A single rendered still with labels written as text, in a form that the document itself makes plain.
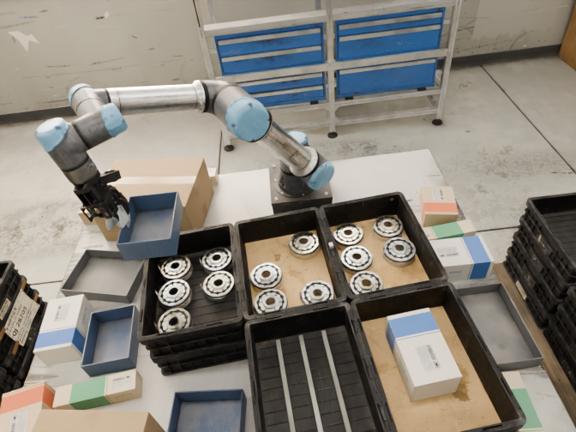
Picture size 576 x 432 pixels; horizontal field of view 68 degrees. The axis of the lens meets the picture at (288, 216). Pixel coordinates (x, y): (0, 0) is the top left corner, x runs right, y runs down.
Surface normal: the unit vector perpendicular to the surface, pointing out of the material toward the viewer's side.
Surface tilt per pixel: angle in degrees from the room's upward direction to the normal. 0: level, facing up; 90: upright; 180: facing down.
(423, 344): 0
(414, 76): 90
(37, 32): 90
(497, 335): 0
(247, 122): 86
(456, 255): 0
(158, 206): 90
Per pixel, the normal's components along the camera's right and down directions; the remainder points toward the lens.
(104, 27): 0.07, 0.69
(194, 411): -0.10, -0.71
